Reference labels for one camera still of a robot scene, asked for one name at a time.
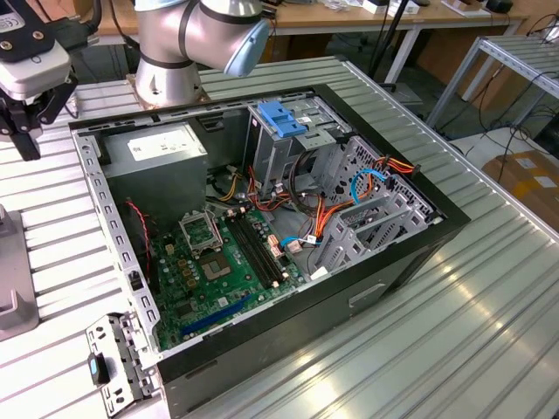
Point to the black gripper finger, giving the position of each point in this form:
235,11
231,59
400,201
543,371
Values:
57,102
15,120

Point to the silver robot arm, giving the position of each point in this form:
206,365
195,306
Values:
166,74

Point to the metal disk bay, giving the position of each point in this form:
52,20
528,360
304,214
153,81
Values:
345,251

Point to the grey power supply unit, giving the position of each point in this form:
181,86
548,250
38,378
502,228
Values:
157,183

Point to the grey parts rack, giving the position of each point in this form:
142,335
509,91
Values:
17,270

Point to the metal optical drive cage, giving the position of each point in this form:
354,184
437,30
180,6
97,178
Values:
266,161

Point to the blue plastic drive latch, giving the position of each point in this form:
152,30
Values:
284,128

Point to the CPU socket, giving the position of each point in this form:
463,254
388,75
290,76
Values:
216,267

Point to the black RAM slot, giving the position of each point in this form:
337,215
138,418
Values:
260,249
253,249
247,249
266,249

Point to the black square chip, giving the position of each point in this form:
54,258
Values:
185,310

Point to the beige power connector socket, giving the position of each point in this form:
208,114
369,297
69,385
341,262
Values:
273,246

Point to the green motherboard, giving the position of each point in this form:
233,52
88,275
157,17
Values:
249,283

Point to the blue expansion slot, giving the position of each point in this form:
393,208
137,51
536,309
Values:
218,315

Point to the wooden desk white legs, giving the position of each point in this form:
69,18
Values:
349,18

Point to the small white box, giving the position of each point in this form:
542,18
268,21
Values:
373,6

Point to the black PC case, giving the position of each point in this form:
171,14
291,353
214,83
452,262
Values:
305,331

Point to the black tripod stand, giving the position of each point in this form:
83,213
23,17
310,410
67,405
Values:
390,35

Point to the small black desk device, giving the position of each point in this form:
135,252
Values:
500,5

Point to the brown cardboard box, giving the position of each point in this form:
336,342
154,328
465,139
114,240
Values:
524,192

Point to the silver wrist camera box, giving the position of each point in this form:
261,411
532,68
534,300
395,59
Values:
30,74

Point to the metal card retention bracket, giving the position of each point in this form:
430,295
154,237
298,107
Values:
126,362

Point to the aluminium frame slat table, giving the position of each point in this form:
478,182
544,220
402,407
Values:
515,52

